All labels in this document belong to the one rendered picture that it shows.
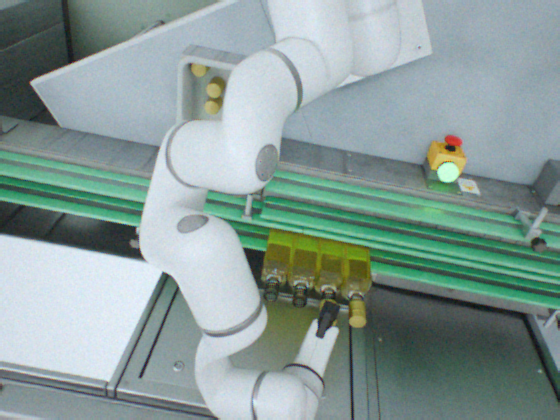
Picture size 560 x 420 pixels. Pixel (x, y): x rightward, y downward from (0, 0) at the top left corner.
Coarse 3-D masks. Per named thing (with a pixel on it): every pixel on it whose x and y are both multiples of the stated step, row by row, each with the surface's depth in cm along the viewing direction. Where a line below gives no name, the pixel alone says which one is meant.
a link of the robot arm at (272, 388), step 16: (256, 384) 62; (272, 384) 62; (288, 384) 61; (256, 400) 61; (272, 400) 60; (288, 400) 60; (304, 400) 62; (256, 416) 61; (272, 416) 60; (288, 416) 60; (304, 416) 64
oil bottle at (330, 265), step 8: (320, 240) 103; (328, 240) 103; (336, 240) 103; (320, 248) 100; (328, 248) 100; (336, 248) 101; (320, 256) 98; (328, 256) 98; (336, 256) 99; (320, 264) 96; (328, 264) 96; (336, 264) 96; (320, 272) 94; (328, 272) 94; (336, 272) 94; (320, 280) 94; (328, 280) 93; (336, 280) 93; (320, 288) 94; (336, 288) 94
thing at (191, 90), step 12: (192, 60) 95; (204, 60) 95; (180, 72) 97; (192, 72) 103; (216, 72) 103; (228, 72) 103; (180, 84) 98; (192, 84) 105; (204, 84) 105; (180, 96) 100; (192, 96) 107; (204, 96) 107; (180, 108) 102; (192, 108) 109; (204, 108) 109; (180, 120) 103
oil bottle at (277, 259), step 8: (272, 232) 102; (280, 232) 102; (288, 232) 103; (272, 240) 100; (280, 240) 100; (288, 240) 101; (272, 248) 97; (280, 248) 98; (288, 248) 98; (272, 256) 95; (280, 256) 96; (288, 256) 96; (264, 264) 94; (272, 264) 94; (280, 264) 94; (288, 264) 95; (264, 272) 94; (272, 272) 93; (280, 272) 93; (264, 280) 95
